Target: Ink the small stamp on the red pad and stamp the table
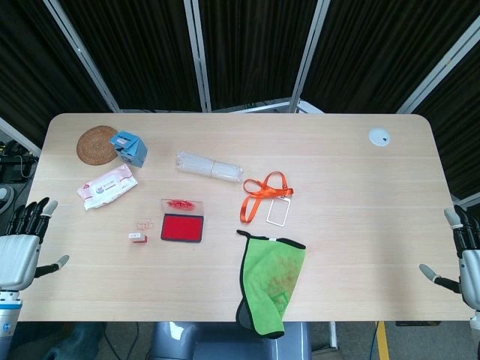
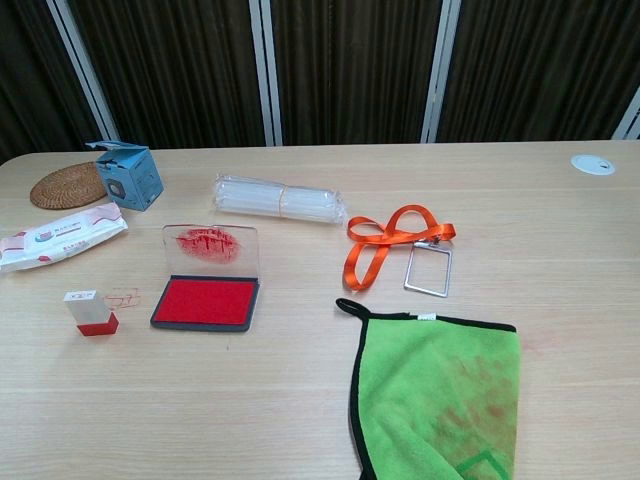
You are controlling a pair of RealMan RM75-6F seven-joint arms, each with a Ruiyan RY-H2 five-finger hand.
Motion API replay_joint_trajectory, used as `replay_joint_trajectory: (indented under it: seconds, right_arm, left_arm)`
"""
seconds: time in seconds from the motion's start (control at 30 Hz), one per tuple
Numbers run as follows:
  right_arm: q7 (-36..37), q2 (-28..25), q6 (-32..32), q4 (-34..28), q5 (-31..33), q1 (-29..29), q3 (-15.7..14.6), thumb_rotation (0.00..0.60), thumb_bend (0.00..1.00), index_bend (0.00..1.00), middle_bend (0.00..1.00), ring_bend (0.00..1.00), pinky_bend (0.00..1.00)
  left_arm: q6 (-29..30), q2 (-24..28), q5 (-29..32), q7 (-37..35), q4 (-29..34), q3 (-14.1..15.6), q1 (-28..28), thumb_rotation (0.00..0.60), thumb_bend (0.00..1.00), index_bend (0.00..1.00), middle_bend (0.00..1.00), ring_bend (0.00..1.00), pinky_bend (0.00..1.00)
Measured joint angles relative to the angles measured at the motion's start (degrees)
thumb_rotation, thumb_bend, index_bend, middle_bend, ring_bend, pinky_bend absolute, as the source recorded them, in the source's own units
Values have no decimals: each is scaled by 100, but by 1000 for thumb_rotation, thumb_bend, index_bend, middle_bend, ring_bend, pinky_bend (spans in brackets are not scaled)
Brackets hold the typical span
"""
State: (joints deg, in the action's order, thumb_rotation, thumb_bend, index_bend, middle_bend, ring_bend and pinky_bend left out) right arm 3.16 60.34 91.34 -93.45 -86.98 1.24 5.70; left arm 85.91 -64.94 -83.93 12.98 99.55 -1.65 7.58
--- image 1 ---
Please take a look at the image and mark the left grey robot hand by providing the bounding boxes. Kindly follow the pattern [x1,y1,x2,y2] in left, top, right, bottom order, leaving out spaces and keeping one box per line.
[0,197,71,293]

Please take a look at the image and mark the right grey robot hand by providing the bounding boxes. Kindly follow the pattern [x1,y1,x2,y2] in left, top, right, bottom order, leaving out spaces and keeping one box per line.
[418,204,480,311]

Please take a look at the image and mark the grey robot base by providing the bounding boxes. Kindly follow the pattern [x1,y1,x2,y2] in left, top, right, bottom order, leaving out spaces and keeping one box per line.
[148,321,313,360]

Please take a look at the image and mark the black box under table edge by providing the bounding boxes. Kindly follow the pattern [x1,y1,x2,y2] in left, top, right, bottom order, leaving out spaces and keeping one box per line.
[394,320,442,328]

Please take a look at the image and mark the pink white wet wipes pack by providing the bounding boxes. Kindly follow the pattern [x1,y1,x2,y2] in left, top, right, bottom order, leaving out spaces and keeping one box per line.
[76,163,139,211]

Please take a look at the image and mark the round woven brown coaster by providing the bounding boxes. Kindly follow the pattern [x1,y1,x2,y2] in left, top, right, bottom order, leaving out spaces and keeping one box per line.
[76,126,118,166]

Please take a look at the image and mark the black curtain panel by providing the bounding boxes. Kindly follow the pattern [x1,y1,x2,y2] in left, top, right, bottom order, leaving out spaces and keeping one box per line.
[408,47,480,200]
[300,0,480,114]
[196,0,320,110]
[0,0,114,148]
[58,0,206,113]

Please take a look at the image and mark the white table leg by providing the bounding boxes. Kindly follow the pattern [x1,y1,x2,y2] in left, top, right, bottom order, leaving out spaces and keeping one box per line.
[327,321,339,350]

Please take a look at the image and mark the small blue cardboard box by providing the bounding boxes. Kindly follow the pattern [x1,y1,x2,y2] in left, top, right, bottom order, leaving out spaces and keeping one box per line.
[109,130,149,168]

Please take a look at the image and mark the red ink pad clear lid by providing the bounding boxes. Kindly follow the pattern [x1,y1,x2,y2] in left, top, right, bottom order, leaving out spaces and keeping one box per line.
[160,198,206,245]

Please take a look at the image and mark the green microfibre cloth black trim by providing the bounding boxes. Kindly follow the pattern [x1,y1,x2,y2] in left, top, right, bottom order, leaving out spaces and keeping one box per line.
[235,229,307,340]

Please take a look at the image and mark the clear badge holder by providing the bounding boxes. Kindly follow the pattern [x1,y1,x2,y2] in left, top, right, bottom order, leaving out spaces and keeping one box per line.
[265,196,290,227]

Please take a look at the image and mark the clear plastic wrapped package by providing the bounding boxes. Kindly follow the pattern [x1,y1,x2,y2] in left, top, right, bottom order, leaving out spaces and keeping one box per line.
[175,150,245,184]

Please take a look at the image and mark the black equipment with cables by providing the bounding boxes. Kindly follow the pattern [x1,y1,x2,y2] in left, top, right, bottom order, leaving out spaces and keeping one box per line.
[0,139,40,185]

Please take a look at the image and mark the grey metal partition post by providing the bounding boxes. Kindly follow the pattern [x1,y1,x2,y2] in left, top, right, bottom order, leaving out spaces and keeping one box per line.
[182,0,213,113]
[289,0,331,113]
[396,24,480,115]
[41,0,122,113]
[0,115,43,155]

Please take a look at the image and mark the white round cable grommet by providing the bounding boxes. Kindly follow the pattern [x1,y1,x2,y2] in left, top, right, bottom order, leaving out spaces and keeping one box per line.
[367,127,392,148]

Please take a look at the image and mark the orange lanyard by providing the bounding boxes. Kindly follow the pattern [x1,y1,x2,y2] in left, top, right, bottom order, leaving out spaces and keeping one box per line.
[240,171,294,224]

